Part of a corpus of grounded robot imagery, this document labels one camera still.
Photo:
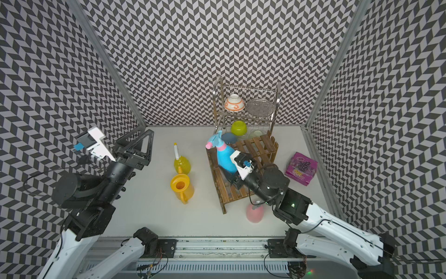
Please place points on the pale green bowl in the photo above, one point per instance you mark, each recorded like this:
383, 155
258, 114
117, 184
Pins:
256, 133

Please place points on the yellow spray bottle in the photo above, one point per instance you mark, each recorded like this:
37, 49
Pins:
181, 163

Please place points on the metal dish rack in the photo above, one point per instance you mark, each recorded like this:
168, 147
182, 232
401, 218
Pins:
223, 119

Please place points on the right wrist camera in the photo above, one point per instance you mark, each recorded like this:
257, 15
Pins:
243, 164

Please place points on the pink spray bottle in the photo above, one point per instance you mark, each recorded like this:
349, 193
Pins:
255, 213

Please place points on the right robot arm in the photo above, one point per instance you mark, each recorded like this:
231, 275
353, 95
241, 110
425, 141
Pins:
315, 231

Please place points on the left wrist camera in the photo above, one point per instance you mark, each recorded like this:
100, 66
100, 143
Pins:
92, 141

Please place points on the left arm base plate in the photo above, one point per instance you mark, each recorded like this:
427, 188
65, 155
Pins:
166, 247

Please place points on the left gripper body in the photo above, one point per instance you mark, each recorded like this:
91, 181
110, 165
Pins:
129, 159

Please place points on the blue bowl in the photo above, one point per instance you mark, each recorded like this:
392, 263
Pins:
229, 138

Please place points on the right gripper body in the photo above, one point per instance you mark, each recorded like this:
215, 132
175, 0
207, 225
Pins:
252, 179

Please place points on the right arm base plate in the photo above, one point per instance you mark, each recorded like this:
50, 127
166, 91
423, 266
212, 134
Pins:
279, 248

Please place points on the glass plate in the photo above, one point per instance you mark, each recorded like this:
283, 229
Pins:
260, 108

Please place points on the yellow watering can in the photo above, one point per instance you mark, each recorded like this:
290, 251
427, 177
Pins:
182, 187

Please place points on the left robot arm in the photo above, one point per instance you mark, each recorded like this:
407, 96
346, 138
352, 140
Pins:
90, 197

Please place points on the blue spray bottle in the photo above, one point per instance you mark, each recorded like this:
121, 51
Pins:
224, 152

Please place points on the wooden slatted shelf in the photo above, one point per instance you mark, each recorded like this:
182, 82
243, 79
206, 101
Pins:
251, 157

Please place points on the orange patterned bowl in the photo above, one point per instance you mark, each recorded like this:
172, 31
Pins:
234, 103

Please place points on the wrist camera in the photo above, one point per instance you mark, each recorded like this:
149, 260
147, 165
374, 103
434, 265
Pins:
243, 164
92, 141

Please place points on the purple box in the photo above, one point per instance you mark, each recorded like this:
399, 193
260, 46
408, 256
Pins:
301, 168

